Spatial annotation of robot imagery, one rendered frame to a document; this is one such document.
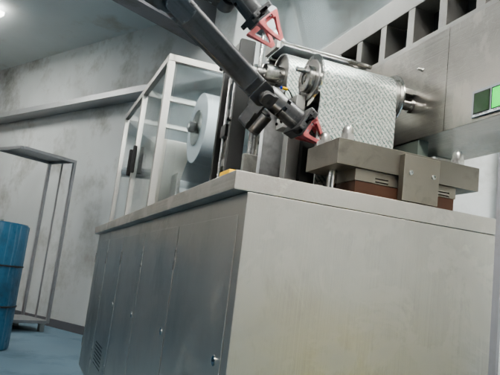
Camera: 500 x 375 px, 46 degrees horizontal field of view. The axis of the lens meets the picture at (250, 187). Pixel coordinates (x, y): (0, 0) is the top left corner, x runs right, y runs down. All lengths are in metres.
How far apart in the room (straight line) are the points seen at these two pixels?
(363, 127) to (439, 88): 0.24
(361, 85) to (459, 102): 0.26
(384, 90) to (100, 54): 5.36
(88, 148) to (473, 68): 5.26
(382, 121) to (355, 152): 0.31
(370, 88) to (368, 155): 0.33
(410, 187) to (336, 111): 0.32
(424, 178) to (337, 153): 0.22
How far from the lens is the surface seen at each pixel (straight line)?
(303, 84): 1.62
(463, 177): 1.53
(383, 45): 2.04
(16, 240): 4.53
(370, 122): 1.63
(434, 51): 1.78
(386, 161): 1.40
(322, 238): 1.22
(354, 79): 1.64
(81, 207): 6.33
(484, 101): 1.54
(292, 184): 1.20
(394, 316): 1.32
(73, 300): 6.21
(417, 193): 1.41
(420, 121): 1.74
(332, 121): 1.57
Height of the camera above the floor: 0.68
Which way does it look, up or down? 9 degrees up
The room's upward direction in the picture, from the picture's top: 7 degrees clockwise
